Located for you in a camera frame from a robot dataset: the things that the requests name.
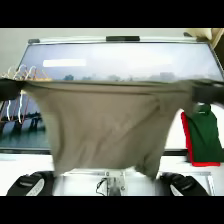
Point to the beige T-shirt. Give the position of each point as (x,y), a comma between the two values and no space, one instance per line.
(110,126)

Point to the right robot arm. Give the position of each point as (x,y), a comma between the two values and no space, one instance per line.
(181,185)

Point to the red garment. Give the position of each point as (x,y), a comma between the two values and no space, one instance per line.
(190,146)

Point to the green garment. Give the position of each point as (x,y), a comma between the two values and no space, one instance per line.
(204,133)

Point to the silver frame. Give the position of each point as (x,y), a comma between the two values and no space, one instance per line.
(115,183)

